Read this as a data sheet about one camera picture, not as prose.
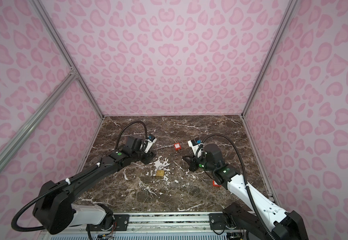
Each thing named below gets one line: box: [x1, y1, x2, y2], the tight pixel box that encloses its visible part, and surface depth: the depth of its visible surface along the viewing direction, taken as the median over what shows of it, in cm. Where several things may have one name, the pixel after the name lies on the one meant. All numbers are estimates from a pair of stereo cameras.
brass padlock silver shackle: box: [156, 165, 165, 177], surface depth 92 cm
